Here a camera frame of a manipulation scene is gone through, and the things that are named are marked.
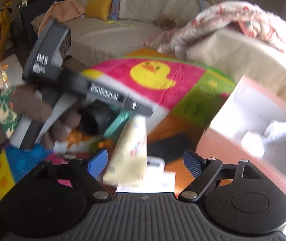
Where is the cream lotion tube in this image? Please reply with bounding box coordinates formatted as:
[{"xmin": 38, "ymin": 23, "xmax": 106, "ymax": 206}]
[{"xmin": 103, "ymin": 115, "xmax": 147, "ymax": 187}]

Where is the small white box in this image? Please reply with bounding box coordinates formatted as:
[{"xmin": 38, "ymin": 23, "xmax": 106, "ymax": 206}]
[{"xmin": 116, "ymin": 156, "xmax": 176, "ymax": 193}]

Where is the teal crank handle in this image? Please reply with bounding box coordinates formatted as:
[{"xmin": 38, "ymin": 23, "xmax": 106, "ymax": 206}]
[{"xmin": 103, "ymin": 110, "xmax": 130, "ymax": 138}]

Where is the black hair dryer nozzle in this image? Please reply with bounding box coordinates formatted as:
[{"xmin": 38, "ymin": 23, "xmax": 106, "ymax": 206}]
[{"xmin": 78, "ymin": 101, "xmax": 118, "ymax": 136}]

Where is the gloved left hand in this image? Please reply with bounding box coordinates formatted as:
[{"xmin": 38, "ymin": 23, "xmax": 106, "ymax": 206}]
[{"xmin": 0, "ymin": 86, "xmax": 84, "ymax": 153}]

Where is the peach blanket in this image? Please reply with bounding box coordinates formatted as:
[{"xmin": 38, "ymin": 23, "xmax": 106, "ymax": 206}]
[{"xmin": 37, "ymin": 0, "xmax": 85, "ymax": 37}]

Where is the colourful cartoon play mat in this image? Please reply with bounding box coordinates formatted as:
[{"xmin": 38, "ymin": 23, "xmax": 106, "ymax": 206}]
[{"xmin": 0, "ymin": 49, "xmax": 236, "ymax": 197}]

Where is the pink cardboard box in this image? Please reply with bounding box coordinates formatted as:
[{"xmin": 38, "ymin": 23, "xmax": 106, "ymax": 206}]
[{"xmin": 196, "ymin": 76, "xmax": 286, "ymax": 194}]

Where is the yellow cushion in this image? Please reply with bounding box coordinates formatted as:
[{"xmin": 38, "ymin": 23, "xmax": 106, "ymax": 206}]
[{"xmin": 85, "ymin": 0, "xmax": 112, "ymax": 21}]

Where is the beige sofa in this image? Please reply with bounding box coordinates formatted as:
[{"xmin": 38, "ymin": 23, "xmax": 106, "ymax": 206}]
[{"xmin": 31, "ymin": 0, "xmax": 286, "ymax": 102}]

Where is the floral pink white blanket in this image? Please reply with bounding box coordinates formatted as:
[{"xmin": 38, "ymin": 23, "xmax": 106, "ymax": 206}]
[{"xmin": 142, "ymin": 1, "xmax": 286, "ymax": 55}]

